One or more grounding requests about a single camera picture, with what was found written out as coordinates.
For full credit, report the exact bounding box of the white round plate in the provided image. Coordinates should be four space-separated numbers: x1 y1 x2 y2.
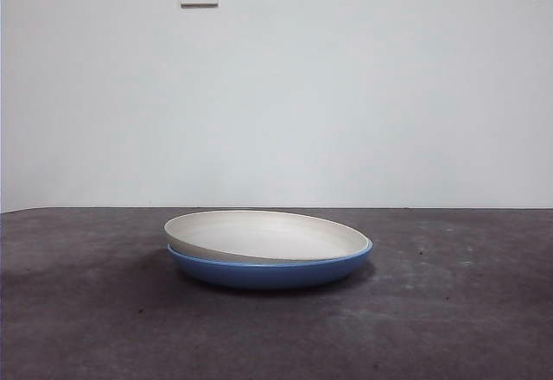
163 209 373 265

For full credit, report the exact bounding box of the blue round plate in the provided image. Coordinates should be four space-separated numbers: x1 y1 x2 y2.
167 244 374 290

